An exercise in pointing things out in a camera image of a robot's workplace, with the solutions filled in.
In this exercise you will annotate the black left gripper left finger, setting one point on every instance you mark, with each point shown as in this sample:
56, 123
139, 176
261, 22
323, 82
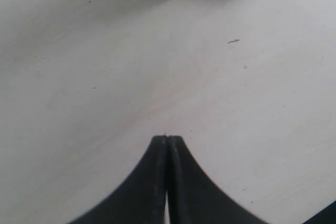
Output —
141, 197

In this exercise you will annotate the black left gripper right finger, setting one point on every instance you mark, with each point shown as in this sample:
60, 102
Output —
192, 196

